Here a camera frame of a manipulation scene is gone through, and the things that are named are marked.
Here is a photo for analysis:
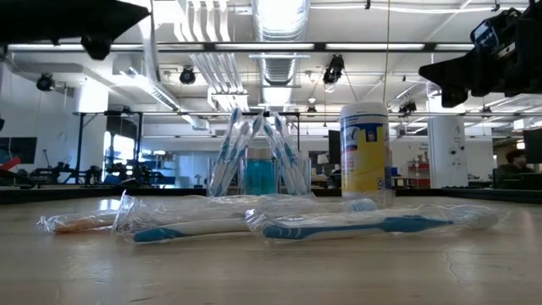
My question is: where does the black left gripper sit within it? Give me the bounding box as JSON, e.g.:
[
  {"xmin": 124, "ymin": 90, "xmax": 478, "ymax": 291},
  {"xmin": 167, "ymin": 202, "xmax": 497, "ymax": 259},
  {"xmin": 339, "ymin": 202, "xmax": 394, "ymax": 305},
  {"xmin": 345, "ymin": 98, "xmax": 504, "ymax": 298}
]
[{"xmin": 25, "ymin": 0, "xmax": 152, "ymax": 61}]

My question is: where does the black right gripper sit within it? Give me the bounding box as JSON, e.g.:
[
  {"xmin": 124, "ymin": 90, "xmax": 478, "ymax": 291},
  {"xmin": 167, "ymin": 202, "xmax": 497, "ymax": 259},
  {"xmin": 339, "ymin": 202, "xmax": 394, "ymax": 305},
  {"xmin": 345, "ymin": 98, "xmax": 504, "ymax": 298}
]
[{"xmin": 418, "ymin": 40, "xmax": 527, "ymax": 109}]

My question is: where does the clear plastic pouch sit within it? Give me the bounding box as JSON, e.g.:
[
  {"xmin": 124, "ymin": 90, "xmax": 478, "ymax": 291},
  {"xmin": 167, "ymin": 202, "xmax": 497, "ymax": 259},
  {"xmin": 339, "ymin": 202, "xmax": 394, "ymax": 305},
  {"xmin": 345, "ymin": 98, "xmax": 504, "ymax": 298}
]
[{"xmin": 207, "ymin": 154, "xmax": 314, "ymax": 198}]

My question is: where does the blue mouthwash bottle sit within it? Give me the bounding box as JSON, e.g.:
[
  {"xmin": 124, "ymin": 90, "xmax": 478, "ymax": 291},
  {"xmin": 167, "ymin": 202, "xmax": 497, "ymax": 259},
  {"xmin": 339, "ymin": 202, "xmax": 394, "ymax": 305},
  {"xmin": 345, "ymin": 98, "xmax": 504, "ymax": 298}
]
[
  {"xmin": 241, "ymin": 147, "xmax": 266, "ymax": 196},
  {"xmin": 257, "ymin": 147, "xmax": 279, "ymax": 196}
]

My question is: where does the orange white toothbrush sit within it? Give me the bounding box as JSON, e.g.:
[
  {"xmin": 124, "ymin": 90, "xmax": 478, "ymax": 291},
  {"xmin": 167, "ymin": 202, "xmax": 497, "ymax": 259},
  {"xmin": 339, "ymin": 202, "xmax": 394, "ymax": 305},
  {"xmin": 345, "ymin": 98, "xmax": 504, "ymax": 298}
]
[{"xmin": 36, "ymin": 209, "xmax": 122, "ymax": 234}]

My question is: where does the white round column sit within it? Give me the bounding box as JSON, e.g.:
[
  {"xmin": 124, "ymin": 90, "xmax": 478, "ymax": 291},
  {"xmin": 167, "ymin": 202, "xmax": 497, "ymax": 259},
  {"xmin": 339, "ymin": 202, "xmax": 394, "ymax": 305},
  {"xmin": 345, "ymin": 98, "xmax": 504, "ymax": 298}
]
[{"xmin": 427, "ymin": 86, "xmax": 467, "ymax": 190}]

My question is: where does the black computer monitor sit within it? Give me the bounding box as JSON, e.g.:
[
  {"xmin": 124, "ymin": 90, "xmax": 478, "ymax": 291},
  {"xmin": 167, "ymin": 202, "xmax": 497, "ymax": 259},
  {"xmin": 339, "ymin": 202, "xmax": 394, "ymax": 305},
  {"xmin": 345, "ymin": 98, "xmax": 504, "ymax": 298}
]
[
  {"xmin": 0, "ymin": 136, "xmax": 38, "ymax": 165},
  {"xmin": 523, "ymin": 129, "xmax": 542, "ymax": 164}
]

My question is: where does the person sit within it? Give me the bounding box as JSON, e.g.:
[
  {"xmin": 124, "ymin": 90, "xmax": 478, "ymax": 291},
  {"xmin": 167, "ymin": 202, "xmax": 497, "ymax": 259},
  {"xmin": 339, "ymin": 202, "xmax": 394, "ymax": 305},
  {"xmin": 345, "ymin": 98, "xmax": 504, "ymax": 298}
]
[{"xmin": 493, "ymin": 147, "xmax": 539, "ymax": 190}]

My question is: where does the yellow white wipes canister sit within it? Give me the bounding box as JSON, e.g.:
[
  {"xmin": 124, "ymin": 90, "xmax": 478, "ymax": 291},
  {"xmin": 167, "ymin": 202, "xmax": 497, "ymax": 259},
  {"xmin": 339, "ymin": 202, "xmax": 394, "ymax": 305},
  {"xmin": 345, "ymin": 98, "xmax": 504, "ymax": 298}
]
[{"xmin": 339, "ymin": 101, "xmax": 391, "ymax": 191}]

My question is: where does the black LED light bar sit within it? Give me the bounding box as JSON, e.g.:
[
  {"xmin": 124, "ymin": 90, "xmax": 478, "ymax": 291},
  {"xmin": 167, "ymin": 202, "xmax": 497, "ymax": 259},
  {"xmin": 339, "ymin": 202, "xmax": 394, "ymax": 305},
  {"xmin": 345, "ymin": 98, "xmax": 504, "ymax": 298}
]
[{"xmin": 6, "ymin": 41, "xmax": 475, "ymax": 53}]

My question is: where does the black upright panel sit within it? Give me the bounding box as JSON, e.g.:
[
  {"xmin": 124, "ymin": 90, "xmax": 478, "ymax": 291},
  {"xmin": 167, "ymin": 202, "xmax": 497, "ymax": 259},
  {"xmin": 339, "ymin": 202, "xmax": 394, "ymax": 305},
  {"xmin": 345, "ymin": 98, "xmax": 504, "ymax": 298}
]
[{"xmin": 328, "ymin": 130, "xmax": 342, "ymax": 165}]

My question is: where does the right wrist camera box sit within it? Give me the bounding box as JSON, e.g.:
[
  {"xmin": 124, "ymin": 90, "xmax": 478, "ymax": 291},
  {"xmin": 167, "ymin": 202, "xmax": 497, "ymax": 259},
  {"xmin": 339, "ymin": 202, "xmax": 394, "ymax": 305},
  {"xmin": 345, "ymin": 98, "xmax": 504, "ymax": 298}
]
[{"xmin": 470, "ymin": 16, "xmax": 509, "ymax": 50}]

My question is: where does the black background rig frame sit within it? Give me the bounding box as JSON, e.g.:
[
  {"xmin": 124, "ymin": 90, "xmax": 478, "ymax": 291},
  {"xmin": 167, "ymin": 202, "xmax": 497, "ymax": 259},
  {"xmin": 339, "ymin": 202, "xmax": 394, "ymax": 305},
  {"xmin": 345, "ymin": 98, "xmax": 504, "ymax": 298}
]
[{"xmin": 74, "ymin": 110, "xmax": 302, "ymax": 187}]

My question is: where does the silver ceiling air duct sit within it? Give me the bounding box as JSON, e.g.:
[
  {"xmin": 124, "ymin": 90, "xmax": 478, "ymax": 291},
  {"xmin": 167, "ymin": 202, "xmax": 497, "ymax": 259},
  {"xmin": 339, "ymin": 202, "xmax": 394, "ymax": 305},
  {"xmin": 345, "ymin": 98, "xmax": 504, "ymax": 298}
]
[{"xmin": 252, "ymin": 0, "xmax": 312, "ymax": 88}]

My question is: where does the black aluminium table frame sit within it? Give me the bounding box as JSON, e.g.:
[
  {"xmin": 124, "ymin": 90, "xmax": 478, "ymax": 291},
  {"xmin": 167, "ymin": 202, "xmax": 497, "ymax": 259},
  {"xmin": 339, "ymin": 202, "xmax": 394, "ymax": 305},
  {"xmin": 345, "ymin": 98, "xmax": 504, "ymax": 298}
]
[{"xmin": 0, "ymin": 185, "xmax": 542, "ymax": 205}]

